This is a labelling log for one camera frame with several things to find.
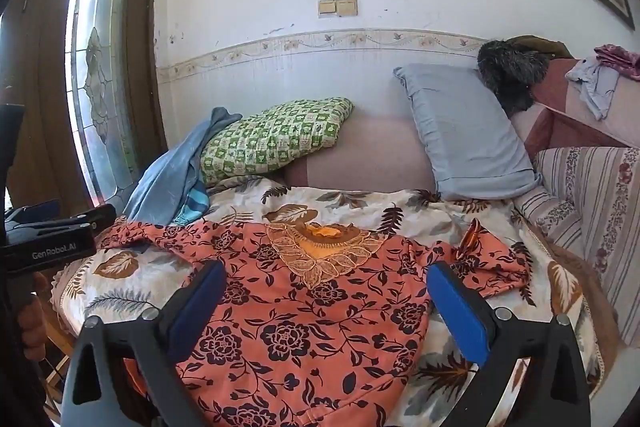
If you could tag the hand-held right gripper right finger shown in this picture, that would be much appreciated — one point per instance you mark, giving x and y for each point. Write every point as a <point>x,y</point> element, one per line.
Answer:
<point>460,314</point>

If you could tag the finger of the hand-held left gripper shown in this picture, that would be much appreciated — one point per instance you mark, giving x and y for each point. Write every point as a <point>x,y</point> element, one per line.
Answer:
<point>75,217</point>

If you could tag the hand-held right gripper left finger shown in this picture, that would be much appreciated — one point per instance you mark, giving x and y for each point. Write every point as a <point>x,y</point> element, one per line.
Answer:
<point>197,307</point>

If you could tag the orange floral shirt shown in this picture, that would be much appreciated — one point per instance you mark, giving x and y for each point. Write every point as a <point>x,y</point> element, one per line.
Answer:
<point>310,332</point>

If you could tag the person's left hand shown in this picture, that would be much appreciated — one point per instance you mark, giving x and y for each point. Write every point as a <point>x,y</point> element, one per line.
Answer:
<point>32,329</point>

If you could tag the leaf print fleece blanket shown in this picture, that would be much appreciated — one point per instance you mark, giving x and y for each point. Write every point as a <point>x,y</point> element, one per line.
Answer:
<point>125,277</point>

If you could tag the blue-grey sweater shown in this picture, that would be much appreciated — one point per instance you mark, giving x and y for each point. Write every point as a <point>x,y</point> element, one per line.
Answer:
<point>165,177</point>

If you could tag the teal striped knit garment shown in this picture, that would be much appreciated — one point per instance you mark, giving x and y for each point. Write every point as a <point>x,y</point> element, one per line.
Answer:
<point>192,207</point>

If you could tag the wooden headboard with mirror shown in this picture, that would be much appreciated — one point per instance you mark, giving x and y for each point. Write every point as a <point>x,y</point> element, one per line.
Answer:
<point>55,72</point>

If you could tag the striped floral sofa cushion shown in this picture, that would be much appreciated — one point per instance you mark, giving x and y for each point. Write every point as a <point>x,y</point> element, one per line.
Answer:
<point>590,207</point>

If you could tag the grey pillow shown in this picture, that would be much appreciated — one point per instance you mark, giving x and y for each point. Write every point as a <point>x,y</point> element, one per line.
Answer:
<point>465,137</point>

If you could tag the pink sofa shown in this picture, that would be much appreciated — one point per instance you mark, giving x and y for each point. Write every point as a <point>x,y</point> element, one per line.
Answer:
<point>375,152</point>

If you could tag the green checked pillow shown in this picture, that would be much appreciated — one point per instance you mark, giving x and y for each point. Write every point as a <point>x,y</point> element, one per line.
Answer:
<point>272,137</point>

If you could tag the dark furry garment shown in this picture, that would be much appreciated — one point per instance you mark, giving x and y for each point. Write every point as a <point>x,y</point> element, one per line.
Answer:
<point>510,72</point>

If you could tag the pale lilac cloth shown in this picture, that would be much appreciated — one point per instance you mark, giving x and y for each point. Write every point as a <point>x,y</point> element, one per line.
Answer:
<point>597,89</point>

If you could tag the olive cloth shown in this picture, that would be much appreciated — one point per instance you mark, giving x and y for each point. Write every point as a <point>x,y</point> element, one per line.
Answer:
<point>542,46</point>

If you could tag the magenta cloth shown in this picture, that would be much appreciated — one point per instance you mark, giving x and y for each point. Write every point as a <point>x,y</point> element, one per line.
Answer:
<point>620,59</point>

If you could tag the beige light switch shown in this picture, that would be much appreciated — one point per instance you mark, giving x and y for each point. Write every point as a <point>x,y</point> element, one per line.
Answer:
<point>348,6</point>
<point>328,8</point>

